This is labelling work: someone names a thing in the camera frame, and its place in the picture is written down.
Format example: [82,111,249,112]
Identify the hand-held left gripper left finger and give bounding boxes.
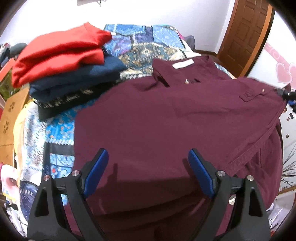
[26,148,109,241]

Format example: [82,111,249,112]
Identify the blue patchwork bedspread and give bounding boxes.
[14,23,234,232]

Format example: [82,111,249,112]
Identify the brown wooden door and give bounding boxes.
[217,0,275,78]

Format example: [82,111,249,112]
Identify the grey chair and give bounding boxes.
[9,43,28,58]

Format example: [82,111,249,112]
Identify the pink heart wall decoration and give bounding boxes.
[265,42,296,85]

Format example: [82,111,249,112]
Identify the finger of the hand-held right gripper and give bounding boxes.
[276,85,296,102]

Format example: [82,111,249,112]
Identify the pile of assorted clutter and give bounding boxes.
[0,43,15,81]

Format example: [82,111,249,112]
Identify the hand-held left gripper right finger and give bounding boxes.
[188,148,271,241]

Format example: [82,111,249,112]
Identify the dried branches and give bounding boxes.
[279,151,296,193]

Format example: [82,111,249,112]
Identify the red folded garment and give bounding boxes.
[11,22,112,88]

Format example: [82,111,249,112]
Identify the black patterned folded garment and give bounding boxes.
[37,79,125,122]

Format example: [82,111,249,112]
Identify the grey bag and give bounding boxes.
[185,35,196,50]

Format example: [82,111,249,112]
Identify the maroon button-up shirt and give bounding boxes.
[63,56,287,241]

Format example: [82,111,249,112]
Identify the white cabinet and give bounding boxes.
[280,103,296,149]

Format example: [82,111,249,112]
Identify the navy blue folded garment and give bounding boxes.
[29,56,127,99]

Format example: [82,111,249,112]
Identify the yellow blanket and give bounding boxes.
[14,100,35,163]

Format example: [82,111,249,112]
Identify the brown cardboard box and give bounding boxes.
[0,85,30,167]

